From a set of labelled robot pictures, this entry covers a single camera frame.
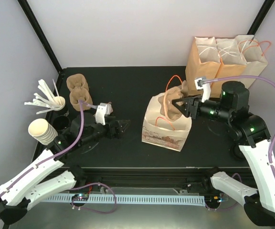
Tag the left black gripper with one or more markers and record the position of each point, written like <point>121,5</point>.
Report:
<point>119,133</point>

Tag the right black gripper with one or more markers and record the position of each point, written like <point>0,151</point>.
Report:
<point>193,106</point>

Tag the printed Cream Bear paper bag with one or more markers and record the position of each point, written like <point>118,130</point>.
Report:
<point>163,124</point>

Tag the black paper cup stack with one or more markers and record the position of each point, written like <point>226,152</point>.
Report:
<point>61,122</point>

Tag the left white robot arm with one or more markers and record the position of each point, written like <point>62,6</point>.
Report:
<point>28,188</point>

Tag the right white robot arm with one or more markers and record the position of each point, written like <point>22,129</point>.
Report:
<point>252,136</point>

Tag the left orange paper bag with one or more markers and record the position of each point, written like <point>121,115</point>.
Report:
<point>203,60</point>

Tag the orange paper bag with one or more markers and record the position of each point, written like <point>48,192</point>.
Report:
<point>203,60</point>
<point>232,61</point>

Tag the back-left pulp cup carrier stack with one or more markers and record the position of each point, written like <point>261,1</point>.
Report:
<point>79,90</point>

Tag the middle orange paper bag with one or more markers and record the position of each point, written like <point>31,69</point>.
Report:
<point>232,61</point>

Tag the stack of white paper cups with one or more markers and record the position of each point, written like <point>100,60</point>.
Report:
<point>42,131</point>

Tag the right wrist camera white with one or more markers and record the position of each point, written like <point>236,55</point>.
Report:
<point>202,84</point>

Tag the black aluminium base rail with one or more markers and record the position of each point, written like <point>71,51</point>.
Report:
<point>195,180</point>

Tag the light blue cable duct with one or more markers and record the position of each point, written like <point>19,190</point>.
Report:
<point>127,199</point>

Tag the white bag orange handles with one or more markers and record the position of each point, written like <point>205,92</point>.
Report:
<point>253,52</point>

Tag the right black frame post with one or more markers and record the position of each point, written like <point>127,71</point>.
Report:
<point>266,6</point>

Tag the black frame post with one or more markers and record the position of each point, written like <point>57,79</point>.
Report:
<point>266,6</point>
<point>40,34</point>

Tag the left black frame post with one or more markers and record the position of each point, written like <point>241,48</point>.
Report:
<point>40,34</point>

